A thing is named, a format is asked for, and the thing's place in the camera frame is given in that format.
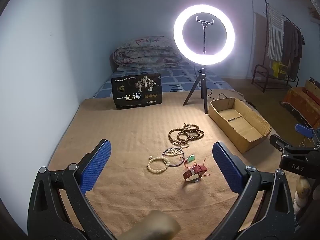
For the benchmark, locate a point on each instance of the person's right hand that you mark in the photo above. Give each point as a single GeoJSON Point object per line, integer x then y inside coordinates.
{"type": "Point", "coordinates": [303, 187]}

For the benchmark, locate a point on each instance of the blue patterned bedsheet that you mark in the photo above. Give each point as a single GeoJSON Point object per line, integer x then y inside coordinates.
{"type": "Point", "coordinates": [177, 76]}

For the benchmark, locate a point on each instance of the black clothes rack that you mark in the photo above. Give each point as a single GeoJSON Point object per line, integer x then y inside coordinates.
{"type": "Point", "coordinates": [265, 7]}

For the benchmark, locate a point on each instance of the patterned window valance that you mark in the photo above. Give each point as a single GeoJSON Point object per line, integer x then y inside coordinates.
{"type": "Point", "coordinates": [314, 13]}

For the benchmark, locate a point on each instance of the cardboard box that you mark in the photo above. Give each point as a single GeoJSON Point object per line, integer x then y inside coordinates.
{"type": "Point", "coordinates": [252, 120]}

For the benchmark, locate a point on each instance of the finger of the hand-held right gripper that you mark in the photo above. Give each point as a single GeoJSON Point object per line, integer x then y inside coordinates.
{"type": "Point", "coordinates": [278, 142]}
{"type": "Point", "coordinates": [303, 130]}

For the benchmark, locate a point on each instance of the dark thin bangle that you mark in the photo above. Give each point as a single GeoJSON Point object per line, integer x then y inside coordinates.
{"type": "Point", "coordinates": [175, 165]}

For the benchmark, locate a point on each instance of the blurred beige object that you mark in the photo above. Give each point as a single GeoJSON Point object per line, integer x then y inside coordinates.
{"type": "Point", "coordinates": [152, 226]}

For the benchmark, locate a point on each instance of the black snack bag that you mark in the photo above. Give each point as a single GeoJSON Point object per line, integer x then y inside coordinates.
{"type": "Point", "coordinates": [136, 92]}

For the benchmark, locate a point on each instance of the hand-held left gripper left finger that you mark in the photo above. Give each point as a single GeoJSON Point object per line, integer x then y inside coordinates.
{"type": "Point", "coordinates": [96, 166]}

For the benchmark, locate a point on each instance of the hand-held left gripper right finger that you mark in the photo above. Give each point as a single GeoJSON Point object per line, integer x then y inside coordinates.
{"type": "Point", "coordinates": [228, 166]}

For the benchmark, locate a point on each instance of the hanging dark clothes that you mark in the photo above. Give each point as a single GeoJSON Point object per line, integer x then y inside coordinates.
{"type": "Point", "coordinates": [291, 42]}

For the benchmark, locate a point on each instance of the black metal low shelf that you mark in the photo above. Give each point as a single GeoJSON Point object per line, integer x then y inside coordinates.
{"type": "Point", "coordinates": [255, 73]}

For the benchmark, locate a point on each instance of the black tripod stand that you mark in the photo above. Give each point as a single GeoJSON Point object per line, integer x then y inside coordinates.
{"type": "Point", "coordinates": [201, 90]}

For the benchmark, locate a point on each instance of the yellow box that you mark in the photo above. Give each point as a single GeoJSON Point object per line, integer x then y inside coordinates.
{"type": "Point", "coordinates": [278, 68]}

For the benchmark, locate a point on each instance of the orange covered low table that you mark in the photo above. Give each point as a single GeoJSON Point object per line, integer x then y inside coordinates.
{"type": "Point", "coordinates": [300, 105]}

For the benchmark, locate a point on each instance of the striped white towel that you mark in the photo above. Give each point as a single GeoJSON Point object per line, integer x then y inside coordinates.
{"type": "Point", "coordinates": [273, 32]}

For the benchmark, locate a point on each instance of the folded floral quilt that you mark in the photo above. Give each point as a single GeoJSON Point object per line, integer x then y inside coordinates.
{"type": "Point", "coordinates": [145, 55]}

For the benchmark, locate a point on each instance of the wooden box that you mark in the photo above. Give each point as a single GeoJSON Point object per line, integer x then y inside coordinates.
{"type": "Point", "coordinates": [313, 86]}

